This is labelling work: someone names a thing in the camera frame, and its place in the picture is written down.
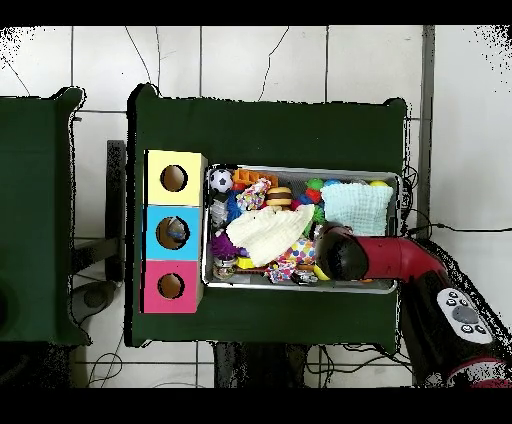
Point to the blue spiky ball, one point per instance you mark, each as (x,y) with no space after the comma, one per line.
(233,206)

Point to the mint green cloth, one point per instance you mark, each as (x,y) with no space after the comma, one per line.
(358,208)

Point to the purple spiky ball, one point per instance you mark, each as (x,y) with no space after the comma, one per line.
(224,246)

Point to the dark green table cloth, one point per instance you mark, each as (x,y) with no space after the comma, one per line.
(264,128)
(40,144)

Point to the clear shallow bin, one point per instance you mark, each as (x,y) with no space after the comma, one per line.
(232,281)

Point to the black and white soccer ball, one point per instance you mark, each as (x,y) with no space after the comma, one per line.
(221,181)

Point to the cream yellow cloth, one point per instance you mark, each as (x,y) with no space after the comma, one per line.
(268,236)

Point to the toy burger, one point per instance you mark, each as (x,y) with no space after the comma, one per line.
(279,197)

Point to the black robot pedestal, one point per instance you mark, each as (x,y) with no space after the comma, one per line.
(264,368)

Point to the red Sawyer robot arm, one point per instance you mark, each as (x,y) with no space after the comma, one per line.
(448,320)

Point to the black stand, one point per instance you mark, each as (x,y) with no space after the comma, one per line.
(117,208)

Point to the flat colourful dotted packet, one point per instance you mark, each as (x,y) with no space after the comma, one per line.
(302,252)

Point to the orange plastic toy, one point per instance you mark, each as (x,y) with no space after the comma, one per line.
(248,176)

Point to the wooden box with three holes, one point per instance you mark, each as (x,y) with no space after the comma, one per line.
(156,240)

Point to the clear plastic packet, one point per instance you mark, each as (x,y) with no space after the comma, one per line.
(178,232)

